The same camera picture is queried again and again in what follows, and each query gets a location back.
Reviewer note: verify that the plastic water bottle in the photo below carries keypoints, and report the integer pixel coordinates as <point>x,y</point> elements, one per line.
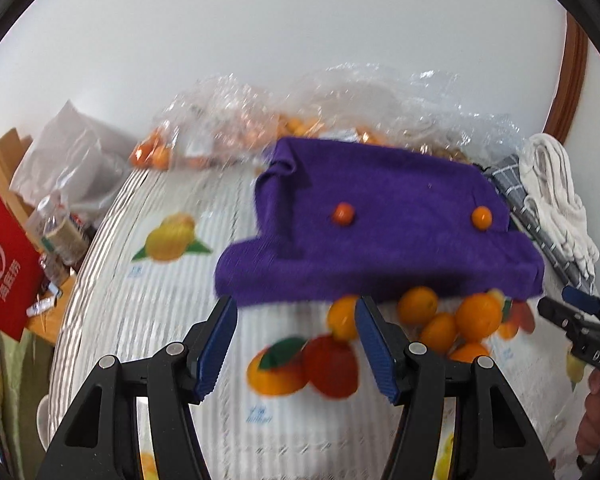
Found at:
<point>53,226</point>

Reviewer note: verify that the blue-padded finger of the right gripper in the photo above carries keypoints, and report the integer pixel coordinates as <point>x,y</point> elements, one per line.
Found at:
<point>581,300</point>

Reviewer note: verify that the person's right hand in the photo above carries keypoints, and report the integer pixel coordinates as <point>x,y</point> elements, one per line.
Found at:
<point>588,435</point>

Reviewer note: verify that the grey checked cloth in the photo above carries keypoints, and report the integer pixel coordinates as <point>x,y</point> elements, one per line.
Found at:
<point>505,176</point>

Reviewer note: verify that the mandarins in bag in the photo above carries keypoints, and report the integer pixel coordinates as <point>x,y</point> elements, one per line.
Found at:
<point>152,152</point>

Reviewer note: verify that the orange fruit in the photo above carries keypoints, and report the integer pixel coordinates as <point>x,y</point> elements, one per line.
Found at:
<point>340,318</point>
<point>478,317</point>
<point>417,306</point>
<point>440,333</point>
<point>468,352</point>

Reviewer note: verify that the red paper bag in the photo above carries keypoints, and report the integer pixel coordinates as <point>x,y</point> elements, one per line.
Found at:
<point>20,275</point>

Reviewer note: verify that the clear plastic fruit bag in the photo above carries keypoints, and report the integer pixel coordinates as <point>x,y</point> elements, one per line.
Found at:
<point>223,119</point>

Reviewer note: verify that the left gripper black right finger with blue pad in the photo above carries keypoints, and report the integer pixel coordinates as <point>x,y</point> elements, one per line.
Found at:
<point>493,437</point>

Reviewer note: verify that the small orange kumquat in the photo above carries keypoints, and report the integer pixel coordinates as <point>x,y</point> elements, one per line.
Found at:
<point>481,218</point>

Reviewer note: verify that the purple towel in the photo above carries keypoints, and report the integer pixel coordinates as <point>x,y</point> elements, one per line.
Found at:
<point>412,228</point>

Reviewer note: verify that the white plastic bag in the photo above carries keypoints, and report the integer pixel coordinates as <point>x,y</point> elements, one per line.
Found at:
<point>79,157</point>

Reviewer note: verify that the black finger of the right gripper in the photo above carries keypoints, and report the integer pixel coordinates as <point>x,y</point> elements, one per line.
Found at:
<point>568,319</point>

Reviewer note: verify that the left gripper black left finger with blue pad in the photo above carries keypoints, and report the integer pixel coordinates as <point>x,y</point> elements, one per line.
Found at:
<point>98,437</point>

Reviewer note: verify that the white folded cloth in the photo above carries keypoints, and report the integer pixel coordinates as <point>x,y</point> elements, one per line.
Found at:
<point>545,173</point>

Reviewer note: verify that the small red-orange kumquat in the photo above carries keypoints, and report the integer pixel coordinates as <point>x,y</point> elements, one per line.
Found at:
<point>343,214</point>

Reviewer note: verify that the brown wooden door frame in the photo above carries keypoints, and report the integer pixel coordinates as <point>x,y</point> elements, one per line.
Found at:
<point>570,81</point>

